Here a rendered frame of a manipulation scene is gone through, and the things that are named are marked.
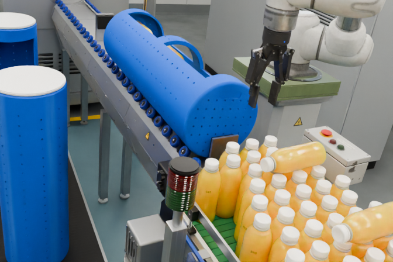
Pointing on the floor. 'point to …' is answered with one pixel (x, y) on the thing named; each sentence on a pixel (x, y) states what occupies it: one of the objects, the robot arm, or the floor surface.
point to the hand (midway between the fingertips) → (263, 96)
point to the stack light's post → (173, 242)
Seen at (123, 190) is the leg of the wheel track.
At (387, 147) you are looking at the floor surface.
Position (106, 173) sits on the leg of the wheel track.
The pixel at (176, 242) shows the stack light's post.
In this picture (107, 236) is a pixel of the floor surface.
